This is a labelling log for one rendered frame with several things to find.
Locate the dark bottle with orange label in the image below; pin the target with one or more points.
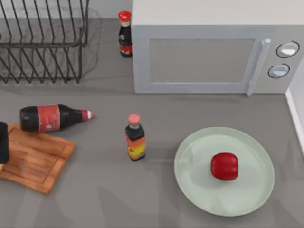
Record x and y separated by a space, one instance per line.
135 142

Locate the microwave door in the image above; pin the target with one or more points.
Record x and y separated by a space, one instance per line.
197 59

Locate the small dark red-capped bottle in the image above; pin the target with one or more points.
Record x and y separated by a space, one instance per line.
125 40

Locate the large dark red-labelled bottle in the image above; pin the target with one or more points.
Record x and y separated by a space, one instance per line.
47 118

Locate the pale grey microwave oven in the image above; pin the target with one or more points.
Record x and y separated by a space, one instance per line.
213 19

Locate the pale green plate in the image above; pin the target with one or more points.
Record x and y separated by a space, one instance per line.
249 190

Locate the wooden cutting board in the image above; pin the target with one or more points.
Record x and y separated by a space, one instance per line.
35 156

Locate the grey microwave knob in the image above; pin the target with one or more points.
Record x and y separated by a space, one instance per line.
287 49
278 70

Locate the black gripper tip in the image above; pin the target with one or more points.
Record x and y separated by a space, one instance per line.
3 145

